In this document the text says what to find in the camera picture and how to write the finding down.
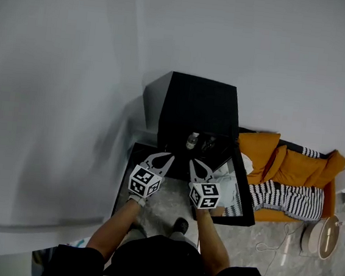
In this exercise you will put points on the black framed glass cabinet door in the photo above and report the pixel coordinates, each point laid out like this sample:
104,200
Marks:
246,203

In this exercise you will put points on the person's left forearm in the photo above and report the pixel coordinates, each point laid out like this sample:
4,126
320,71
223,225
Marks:
110,232

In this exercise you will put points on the person's left leg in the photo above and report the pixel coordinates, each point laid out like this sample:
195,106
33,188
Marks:
137,238

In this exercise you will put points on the bottle with green cap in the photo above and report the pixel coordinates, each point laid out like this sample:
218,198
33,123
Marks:
208,143

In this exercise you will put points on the person's right leg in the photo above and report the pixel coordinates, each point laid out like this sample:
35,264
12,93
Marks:
183,239

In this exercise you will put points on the white crumpled cloth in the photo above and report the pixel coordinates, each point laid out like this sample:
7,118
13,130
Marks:
248,163

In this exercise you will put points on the black white striped blanket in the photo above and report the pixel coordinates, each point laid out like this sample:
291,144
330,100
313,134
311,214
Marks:
288,198

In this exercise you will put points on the small striped cushion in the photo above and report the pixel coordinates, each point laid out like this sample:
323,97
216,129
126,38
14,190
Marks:
312,152

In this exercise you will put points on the clear white-capped bottle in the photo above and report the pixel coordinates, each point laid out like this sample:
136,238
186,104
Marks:
192,142

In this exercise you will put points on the orange sofa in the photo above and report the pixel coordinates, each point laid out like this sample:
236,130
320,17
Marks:
295,168

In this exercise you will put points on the person's right black shoe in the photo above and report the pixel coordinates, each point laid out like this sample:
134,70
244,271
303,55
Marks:
180,225

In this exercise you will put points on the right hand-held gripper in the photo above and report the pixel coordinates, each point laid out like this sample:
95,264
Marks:
204,196

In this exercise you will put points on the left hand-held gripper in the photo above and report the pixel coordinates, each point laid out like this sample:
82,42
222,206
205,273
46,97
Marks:
143,181

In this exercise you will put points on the person's leg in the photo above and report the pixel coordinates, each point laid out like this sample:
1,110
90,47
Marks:
183,239
137,238

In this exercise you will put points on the orange cushion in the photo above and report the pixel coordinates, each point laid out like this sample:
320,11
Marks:
255,152
333,166
275,163
301,169

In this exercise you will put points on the black cabinet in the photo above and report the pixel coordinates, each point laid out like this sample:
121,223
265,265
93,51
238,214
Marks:
200,106

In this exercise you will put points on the person's right forearm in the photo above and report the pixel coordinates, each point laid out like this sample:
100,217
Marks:
210,245

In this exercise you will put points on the person's black shirt torso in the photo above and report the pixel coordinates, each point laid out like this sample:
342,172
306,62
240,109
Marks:
160,255

